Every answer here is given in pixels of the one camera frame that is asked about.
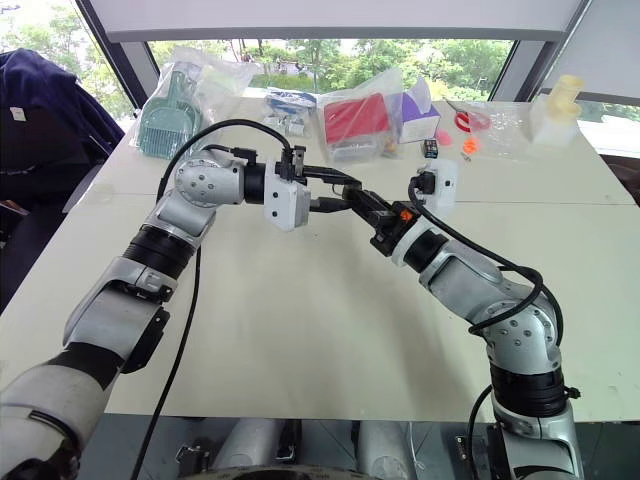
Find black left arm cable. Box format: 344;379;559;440
127;118;302;480

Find flat clear plastic bag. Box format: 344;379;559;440
447;98;534;161

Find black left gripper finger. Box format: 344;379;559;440
309;197;352;214
302;164;365;191

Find dark brown seat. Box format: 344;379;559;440
598;153;640;207

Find red handled scissors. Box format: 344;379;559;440
443;98;495;134

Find cream plastic cylinder holder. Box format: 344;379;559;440
528;74;584;148

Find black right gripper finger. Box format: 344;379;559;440
349;199;381;232
343;185;397;215

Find red box in plastic bag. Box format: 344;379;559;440
317;69;404;165

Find teal plastic scoop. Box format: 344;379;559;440
137;68;202;157

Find grey rounded robot leg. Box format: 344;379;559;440
212;418;302;472
356;419;417;480

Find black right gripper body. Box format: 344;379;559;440
369;200;417;259

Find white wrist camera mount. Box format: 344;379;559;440
388;158;460;267
262;158;313;233

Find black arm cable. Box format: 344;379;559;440
407;172;566;445
127;118;302;480

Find black chair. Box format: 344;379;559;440
0;144;109;314

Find purple and white carton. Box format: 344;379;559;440
398;77;442;145

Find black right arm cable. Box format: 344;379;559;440
407;172;566;445

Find green scoop in bag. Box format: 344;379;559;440
130;45;262;160

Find dark blue jacket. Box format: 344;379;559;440
0;47;126;174

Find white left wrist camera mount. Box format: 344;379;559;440
262;158;313;233

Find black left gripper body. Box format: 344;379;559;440
278;144;309;184

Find blue and white package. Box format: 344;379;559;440
263;86;318;137

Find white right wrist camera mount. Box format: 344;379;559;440
388;158;460;267

